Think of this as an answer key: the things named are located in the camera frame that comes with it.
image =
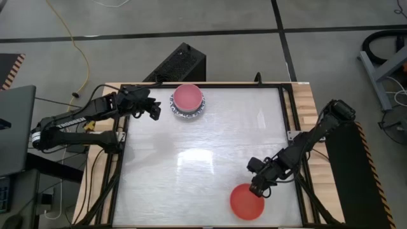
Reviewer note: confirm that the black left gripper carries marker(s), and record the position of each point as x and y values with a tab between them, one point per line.
135	100

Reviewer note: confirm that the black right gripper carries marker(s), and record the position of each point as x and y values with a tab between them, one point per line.
273	170

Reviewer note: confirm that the red plastic bowl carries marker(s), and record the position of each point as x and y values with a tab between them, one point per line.
245	205

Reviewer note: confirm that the blue patterned paper bowl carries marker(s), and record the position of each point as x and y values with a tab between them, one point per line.
187	116

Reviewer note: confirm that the pink plastic bowl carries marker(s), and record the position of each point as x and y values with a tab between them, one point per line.
187	97

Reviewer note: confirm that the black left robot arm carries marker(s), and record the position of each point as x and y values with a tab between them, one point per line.
70	122

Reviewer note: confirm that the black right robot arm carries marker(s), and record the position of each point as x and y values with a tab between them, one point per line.
318	130

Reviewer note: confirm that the black computer tower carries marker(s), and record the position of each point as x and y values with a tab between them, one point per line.
181	63

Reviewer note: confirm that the large black hazard-striped mat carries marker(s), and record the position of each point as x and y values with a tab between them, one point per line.
353	178

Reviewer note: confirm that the grey monitor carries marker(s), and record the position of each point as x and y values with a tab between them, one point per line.
16	127

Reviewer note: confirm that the small black hazard-striped mat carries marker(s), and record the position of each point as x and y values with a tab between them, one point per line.
8	68

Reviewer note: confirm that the grey desk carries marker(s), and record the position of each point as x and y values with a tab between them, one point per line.
25	197

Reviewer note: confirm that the grey metal stand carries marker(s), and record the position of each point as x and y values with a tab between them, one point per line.
373	76

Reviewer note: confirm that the dark keyboard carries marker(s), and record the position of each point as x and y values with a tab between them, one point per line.
4	195

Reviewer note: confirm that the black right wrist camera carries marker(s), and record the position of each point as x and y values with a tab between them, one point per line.
255	164

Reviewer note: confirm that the black aluminium table frame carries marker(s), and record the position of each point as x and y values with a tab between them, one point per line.
222	85

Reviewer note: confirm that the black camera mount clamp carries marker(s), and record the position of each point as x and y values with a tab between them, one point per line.
257	79

